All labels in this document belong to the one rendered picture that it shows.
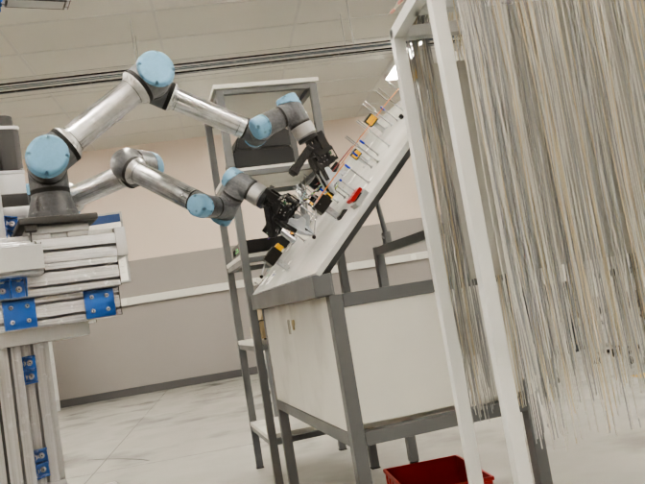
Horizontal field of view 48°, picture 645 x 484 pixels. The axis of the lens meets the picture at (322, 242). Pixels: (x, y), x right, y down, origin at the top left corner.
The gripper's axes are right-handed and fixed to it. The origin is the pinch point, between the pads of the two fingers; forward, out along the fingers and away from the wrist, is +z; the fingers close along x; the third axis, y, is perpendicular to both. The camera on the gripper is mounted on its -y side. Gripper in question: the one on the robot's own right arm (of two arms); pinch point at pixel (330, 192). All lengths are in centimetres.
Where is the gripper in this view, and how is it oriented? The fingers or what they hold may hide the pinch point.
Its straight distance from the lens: 244.8
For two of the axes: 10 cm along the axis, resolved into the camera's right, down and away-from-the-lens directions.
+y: 8.5, -4.8, 2.2
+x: -2.2, 0.7, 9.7
